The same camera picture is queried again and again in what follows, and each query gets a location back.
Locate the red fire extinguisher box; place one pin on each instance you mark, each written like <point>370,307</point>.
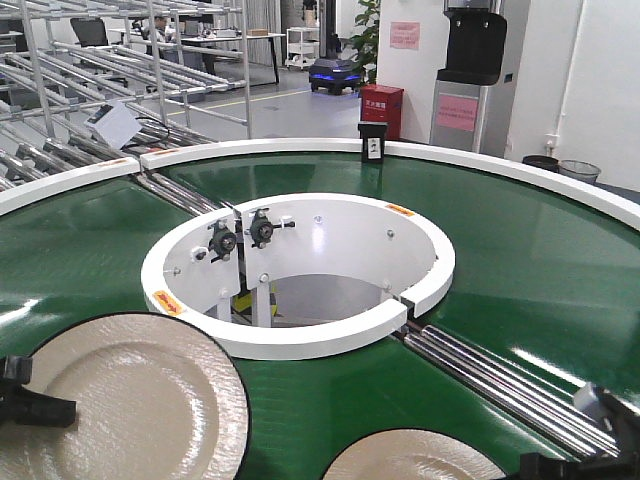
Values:
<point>380,103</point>

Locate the metal roller rack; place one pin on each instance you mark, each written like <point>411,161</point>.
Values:
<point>62,60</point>

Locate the green bearing block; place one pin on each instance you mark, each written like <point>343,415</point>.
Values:
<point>261,229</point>
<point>222,242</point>

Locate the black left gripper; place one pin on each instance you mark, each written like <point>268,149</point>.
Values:
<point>24,407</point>

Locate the white shelf cart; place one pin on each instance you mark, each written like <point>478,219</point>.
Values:
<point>302,47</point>

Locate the black water dispenser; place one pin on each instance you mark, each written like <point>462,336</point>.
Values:
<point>474,56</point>

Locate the green potted plant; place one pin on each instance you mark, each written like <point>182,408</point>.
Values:
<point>365,42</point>

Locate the beige plate black rim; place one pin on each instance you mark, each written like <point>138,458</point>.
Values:
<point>155,398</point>
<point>411,454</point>

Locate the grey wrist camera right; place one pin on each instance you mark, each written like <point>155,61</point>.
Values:
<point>587,400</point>

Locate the green bearing block right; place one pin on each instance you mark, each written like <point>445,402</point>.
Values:
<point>261,229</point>

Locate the pink wall notice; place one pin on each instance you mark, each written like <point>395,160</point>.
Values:
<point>405,35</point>

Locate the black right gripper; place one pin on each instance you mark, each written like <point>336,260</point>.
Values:
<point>625,431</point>

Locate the blue mobile robot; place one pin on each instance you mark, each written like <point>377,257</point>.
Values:
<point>333,74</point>

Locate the white label printer box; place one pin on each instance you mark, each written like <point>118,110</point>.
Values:
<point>114,124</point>

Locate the steel conveyor rollers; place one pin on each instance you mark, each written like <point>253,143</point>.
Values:
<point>552,417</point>

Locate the mesh waste bin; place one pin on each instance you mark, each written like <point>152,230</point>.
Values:
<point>579,170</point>

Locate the green bearing block left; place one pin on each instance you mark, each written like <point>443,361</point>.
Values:
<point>222,242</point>

